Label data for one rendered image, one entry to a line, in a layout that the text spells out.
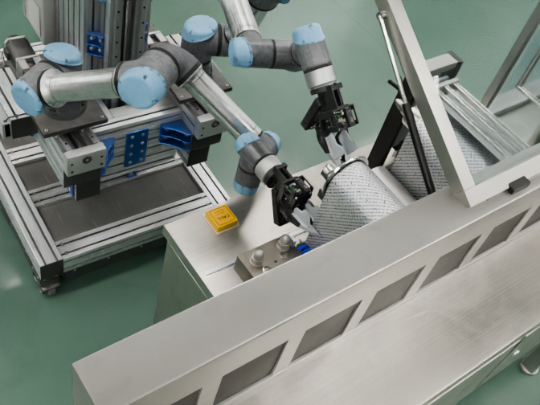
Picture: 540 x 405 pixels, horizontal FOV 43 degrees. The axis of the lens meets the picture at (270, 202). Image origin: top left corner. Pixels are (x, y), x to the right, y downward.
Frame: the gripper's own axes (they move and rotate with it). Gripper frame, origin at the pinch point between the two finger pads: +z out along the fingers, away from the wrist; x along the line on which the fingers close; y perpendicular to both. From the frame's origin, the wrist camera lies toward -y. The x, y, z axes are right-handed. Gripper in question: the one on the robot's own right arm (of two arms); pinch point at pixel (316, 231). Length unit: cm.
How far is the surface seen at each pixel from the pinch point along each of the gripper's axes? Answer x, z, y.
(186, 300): -25.9, -15.1, -35.2
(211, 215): -12.8, -27.3, -16.7
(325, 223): -0.3, 1.6, 5.5
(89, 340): -37, -53, -109
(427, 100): -14, 20, 67
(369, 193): 3.5, 7.2, 21.6
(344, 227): -0.3, 7.3, 10.4
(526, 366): 118, 49, -106
